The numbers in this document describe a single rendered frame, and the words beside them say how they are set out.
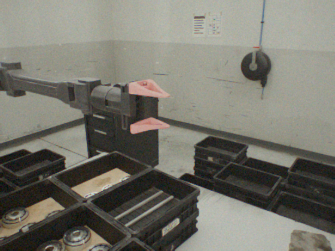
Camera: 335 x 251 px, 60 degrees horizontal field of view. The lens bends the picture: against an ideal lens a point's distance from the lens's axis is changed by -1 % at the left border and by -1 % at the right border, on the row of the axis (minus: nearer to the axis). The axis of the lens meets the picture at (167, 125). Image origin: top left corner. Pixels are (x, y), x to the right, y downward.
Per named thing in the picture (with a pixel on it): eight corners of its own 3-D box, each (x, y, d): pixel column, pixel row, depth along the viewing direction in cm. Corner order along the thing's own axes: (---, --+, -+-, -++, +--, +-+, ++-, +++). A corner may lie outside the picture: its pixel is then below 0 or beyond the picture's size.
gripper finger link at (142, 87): (177, 116, 61) (143, 109, 66) (178, 82, 59) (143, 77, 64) (157, 124, 56) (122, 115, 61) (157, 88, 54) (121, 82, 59)
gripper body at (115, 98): (148, 124, 67) (124, 118, 71) (147, 79, 63) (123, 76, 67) (128, 131, 62) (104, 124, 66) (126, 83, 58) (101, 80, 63)
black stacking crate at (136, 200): (134, 262, 103) (133, 236, 100) (88, 225, 122) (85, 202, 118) (200, 211, 131) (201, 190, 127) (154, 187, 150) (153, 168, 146)
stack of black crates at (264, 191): (274, 229, 219) (283, 176, 203) (261, 253, 196) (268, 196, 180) (226, 210, 241) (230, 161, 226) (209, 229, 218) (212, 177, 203)
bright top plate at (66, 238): (70, 250, 103) (70, 248, 102) (58, 235, 110) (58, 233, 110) (95, 236, 109) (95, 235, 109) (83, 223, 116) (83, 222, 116)
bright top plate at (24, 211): (6, 226, 114) (6, 225, 114) (-1, 215, 121) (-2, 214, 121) (32, 215, 121) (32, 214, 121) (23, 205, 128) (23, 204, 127)
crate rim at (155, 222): (134, 241, 100) (133, 235, 99) (85, 206, 119) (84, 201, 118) (201, 193, 128) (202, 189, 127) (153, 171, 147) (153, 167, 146)
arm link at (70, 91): (1, 95, 94) (-5, 61, 90) (18, 91, 98) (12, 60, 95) (87, 119, 70) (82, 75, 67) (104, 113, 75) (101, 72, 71)
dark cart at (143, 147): (121, 199, 281) (115, 110, 250) (90, 184, 305) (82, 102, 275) (159, 174, 326) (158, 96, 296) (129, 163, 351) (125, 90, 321)
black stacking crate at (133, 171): (87, 225, 122) (85, 202, 119) (53, 198, 141) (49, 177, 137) (153, 187, 150) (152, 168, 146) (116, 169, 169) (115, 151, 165)
